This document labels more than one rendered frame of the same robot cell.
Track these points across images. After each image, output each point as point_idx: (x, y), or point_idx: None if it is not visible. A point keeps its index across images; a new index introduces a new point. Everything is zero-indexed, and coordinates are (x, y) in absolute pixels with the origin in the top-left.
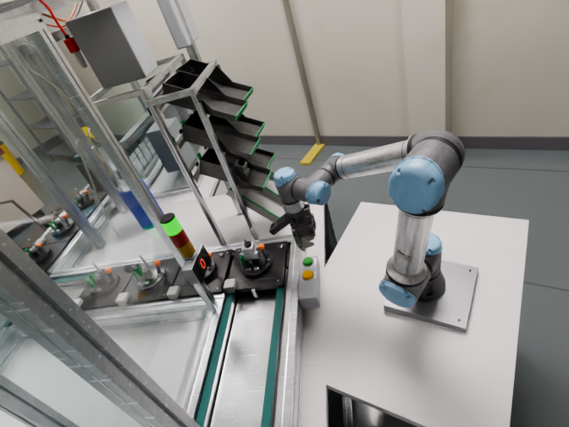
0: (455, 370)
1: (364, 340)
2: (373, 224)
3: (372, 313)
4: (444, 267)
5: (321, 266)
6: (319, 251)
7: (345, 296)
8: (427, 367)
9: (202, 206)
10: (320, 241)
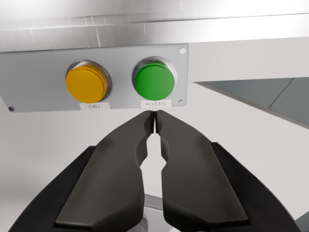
0: (14, 219)
1: (16, 150)
2: (288, 176)
3: (70, 163)
4: None
5: (196, 74)
6: (257, 66)
7: (100, 125)
8: (7, 203)
9: None
10: (295, 67)
